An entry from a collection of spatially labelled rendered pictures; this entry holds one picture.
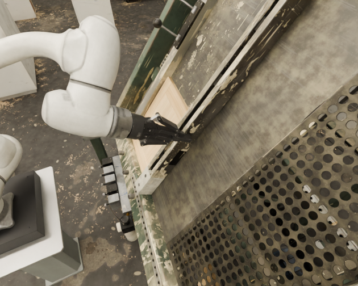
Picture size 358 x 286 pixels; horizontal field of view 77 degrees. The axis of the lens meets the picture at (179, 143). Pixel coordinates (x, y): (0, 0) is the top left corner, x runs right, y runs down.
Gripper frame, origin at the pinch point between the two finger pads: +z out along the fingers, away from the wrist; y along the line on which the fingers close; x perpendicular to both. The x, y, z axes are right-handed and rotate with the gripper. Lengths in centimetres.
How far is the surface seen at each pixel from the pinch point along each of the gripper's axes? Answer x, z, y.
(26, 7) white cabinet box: 501, -63, -163
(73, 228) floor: 40, 4, -146
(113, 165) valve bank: 34, 3, -58
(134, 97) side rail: 63, 9, -28
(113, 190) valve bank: 16, 0, -58
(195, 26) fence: 39.0, 5.7, 26.1
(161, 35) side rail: 63, 5, 11
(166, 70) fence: 39.0, 4.3, 4.6
